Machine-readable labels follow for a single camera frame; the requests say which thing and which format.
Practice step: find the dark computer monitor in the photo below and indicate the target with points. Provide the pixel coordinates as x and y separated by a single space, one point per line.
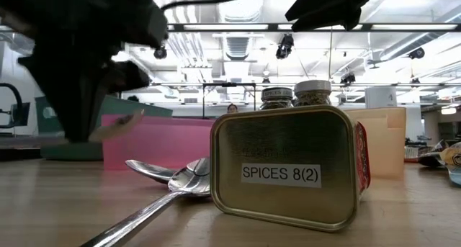
21 114

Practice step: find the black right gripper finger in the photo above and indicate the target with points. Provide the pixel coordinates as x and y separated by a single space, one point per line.
335 20
317 4

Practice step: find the teal plastic bin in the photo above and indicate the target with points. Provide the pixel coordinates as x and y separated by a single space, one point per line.
144 108

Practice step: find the plain steel spoon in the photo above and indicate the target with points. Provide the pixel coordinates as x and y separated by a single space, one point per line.
187 182

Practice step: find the yellow ramen packet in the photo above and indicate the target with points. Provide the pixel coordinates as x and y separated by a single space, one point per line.
452 155

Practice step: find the white lid spice jar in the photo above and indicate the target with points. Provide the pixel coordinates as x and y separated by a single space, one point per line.
312 92

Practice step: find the black overhead frame bar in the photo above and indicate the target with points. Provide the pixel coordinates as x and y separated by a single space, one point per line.
272 27

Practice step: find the black distant table frame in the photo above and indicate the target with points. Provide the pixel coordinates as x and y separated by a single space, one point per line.
230 84

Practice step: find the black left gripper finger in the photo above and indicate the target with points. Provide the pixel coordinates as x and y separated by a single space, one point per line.
72 95
126 77

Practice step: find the beige plastic bin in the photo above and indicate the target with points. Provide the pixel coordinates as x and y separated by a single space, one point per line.
385 142

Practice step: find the green lid spice jar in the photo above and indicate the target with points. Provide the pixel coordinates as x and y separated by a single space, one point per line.
276 95

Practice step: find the silver ceiling ventilation duct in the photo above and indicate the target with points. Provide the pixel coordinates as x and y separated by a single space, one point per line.
239 14

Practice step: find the blue bowl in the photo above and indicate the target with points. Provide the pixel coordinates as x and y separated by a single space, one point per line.
455 176

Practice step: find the red spice tin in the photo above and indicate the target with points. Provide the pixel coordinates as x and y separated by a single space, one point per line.
281 150

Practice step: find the pink plastic bin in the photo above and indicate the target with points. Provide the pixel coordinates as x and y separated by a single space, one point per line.
162 142

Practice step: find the person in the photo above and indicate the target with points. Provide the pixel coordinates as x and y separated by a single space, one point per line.
232 108

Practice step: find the brown snack packet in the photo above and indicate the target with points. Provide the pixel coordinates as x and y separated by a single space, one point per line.
411 154

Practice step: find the black hanging ceiling lamp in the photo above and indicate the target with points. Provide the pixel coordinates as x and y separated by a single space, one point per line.
160 52
285 45
417 53
266 80
347 78

